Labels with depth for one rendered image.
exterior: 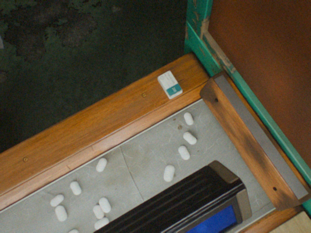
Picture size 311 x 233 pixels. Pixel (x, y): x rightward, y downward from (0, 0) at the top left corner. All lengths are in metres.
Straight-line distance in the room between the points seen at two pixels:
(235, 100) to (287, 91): 0.14
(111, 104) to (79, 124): 0.09
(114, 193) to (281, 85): 0.43
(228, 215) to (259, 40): 0.29
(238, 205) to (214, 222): 0.03
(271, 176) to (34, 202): 0.52
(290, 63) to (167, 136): 0.35
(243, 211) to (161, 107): 0.41
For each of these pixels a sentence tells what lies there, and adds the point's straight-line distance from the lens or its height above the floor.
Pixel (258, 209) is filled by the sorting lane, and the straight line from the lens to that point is 0.73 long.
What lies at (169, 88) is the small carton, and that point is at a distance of 0.72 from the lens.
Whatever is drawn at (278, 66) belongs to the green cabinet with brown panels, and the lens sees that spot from 0.52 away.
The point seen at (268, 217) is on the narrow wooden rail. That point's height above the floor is 0.76.
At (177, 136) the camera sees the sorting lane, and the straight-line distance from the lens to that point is 0.73.
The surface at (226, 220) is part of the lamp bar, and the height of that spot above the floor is 1.08.
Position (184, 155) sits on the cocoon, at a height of 0.76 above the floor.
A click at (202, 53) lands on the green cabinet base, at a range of 0.74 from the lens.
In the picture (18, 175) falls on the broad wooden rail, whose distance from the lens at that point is 0.77.
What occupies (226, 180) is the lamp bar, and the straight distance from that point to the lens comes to 0.35.
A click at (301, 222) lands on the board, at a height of 0.78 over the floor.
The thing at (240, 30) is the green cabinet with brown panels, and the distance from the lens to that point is 0.57.
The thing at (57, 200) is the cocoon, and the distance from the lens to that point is 0.74.
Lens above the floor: 1.45
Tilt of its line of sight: 72 degrees down
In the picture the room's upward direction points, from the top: 9 degrees counter-clockwise
